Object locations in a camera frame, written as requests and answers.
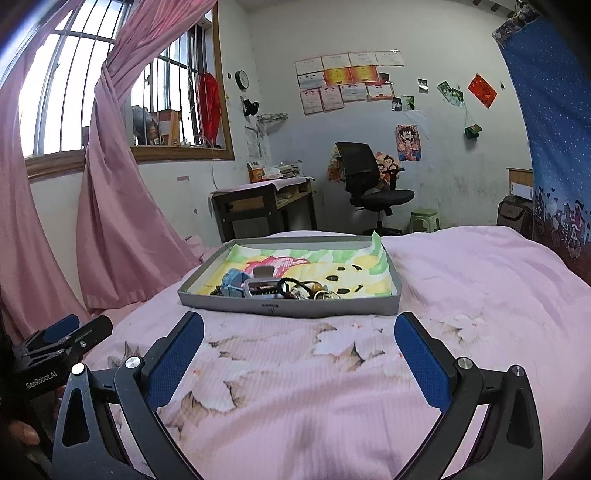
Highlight stack of books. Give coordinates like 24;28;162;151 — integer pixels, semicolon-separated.
265;161;303;181

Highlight barred window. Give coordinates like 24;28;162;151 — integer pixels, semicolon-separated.
0;0;236;180

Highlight tied pink curtain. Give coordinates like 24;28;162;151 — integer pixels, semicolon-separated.
76;0;219;315

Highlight brown bag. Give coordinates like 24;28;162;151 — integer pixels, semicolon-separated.
496;195;534;238

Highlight wooden cabinet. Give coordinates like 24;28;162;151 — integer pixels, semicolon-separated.
505;167;534;200

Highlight thin brown hair band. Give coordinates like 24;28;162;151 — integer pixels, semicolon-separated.
310;284;342;302

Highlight dark wooden desk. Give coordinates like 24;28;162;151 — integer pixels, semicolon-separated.
210;175;319;243

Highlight red paper square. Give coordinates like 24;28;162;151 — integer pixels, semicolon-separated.
467;74;498;109

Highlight cartoon children wall poster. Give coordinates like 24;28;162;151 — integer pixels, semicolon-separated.
376;151;400;178

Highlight red hanging lantern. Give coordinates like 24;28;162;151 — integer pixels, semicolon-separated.
198;73;220;141

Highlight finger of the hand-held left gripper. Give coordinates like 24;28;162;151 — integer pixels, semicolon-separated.
27;314;81;348
45;315;115;366

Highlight colourful cartoon wall poster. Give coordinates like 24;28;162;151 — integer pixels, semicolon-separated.
327;150;345;183

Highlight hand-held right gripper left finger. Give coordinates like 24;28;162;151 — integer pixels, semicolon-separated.
52;311;206;480

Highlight anime character wall poster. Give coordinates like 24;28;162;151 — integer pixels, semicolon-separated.
394;124;423;162

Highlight green plastic stool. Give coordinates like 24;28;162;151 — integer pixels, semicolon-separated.
409;209;441;234

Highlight grey shallow tray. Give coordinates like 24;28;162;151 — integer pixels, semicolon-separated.
178;232;402;318

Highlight black office chair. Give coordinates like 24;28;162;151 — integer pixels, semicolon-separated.
335;141;416;236

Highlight person's left hand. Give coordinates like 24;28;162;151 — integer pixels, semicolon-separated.
0;408;42;446

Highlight black hair tie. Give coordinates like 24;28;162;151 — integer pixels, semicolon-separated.
277;277;315;301

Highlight green wall photos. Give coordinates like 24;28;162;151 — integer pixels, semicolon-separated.
437;80;465;108

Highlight silver metal buckle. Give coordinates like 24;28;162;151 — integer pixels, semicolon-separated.
243;277;283;301

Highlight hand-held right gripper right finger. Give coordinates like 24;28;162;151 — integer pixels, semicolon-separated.
393;311;544;480

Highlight group of wall certificates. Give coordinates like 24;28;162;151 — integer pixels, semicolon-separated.
295;51;406;116

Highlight blue printed curtain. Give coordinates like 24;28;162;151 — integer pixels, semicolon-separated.
492;4;591;273

